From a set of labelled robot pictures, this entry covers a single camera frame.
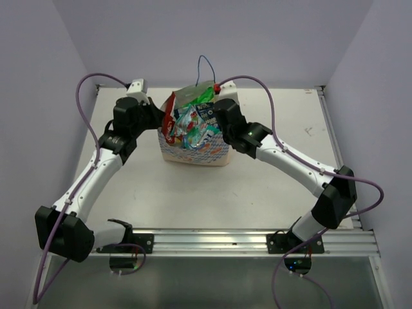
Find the green Chuba cassava chips bag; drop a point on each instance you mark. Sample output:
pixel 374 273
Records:
pixel 206 97

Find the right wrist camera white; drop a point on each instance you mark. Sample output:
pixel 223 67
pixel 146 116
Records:
pixel 226 90

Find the Fox's candy packet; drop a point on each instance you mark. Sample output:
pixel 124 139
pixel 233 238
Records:
pixel 192 130

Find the blue snack packet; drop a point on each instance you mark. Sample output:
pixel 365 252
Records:
pixel 205 111

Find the aluminium mounting rail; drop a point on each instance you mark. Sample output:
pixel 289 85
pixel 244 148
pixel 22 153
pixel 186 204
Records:
pixel 231 243

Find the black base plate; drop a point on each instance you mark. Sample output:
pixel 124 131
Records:
pixel 135 243
pixel 281 241

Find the red Chuba chips bag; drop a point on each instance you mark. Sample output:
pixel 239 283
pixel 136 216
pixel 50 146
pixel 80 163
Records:
pixel 168 120

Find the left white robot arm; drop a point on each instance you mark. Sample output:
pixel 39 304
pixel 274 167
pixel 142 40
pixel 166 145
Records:
pixel 61 228

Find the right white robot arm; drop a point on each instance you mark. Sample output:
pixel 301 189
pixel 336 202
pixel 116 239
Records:
pixel 335 195

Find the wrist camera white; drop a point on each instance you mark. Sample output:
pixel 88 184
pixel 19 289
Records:
pixel 226 90
pixel 138 90

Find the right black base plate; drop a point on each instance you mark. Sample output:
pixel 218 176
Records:
pixel 281 241

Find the checkered paper bag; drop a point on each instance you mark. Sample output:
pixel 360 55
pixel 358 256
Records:
pixel 216 152

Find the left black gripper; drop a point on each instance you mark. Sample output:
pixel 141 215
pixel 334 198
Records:
pixel 156 114

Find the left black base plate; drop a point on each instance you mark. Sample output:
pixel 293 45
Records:
pixel 135 243

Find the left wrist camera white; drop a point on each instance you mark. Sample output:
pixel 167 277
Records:
pixel 138 90

